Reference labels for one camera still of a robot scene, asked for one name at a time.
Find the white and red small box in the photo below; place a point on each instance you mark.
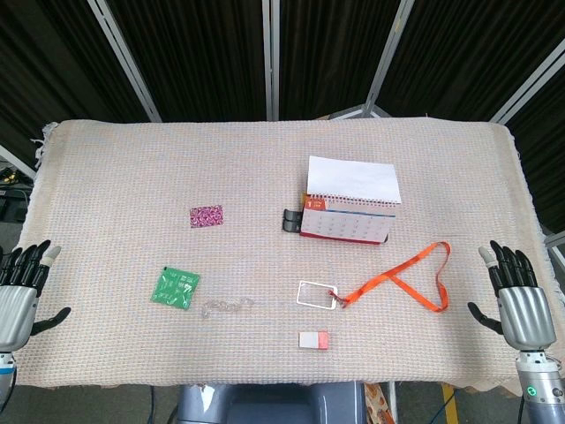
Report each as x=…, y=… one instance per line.
x=314, y=340

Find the green square packet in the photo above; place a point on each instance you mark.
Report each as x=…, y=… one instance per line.
x=175, y=288

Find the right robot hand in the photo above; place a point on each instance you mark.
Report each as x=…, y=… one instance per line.
x=525, y=309

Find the desk calendar with spiral binding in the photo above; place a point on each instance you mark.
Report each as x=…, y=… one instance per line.
x=351, y=207

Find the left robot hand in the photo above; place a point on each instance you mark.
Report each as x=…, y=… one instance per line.
x=17, y=305

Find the clear badge holder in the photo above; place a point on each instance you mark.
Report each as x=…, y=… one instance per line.
x=315, y=295

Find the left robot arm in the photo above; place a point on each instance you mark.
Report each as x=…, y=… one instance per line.
x=5, y=371

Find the beige woven tablecloth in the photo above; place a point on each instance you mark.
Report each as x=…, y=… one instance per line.
x=176, y=176

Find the black binder clip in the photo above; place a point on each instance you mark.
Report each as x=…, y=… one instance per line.
x=292, y=221

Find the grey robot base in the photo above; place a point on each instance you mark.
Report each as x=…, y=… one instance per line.
x=271, y=404

